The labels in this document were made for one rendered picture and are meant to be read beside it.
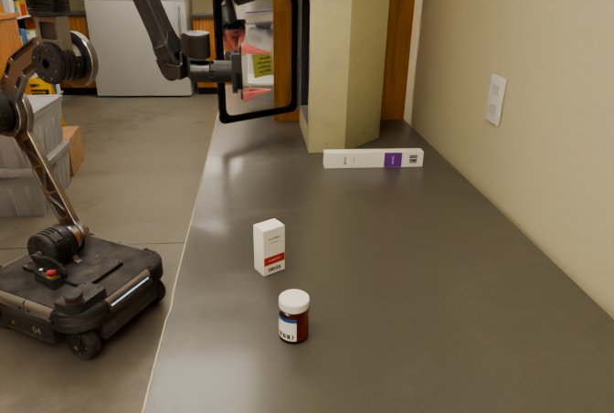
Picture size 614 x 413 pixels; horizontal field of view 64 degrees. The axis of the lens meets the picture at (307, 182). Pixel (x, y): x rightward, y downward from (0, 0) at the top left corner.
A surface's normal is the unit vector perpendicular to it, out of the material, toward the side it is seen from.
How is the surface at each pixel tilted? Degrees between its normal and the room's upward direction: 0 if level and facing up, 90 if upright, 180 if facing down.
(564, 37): 90
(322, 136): 90
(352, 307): 2
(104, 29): 90
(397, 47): 90
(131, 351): 0
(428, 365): 0
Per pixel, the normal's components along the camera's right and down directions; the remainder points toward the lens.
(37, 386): 0.02, -0.92
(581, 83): -0.99, 0.02
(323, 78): 0.10, 0.39
